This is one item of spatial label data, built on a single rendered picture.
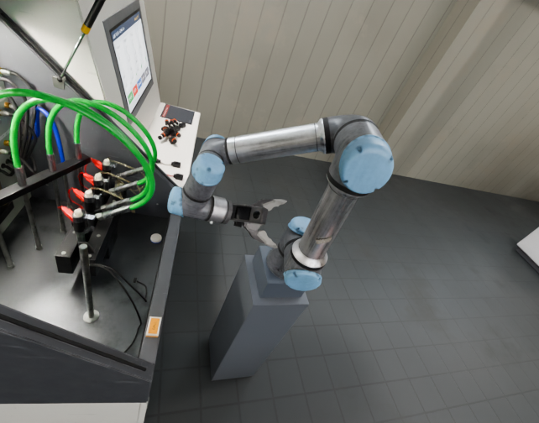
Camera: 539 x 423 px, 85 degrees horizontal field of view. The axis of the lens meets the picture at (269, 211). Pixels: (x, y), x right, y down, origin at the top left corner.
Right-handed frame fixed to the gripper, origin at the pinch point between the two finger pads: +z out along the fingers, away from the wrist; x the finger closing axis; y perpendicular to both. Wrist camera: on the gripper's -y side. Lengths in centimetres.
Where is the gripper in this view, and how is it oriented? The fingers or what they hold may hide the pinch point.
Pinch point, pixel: (284, 224)
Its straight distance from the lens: 93.5
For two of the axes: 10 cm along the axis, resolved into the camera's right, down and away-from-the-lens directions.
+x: -2.0, 9.8, -0.6
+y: -4.9, -0.5, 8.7
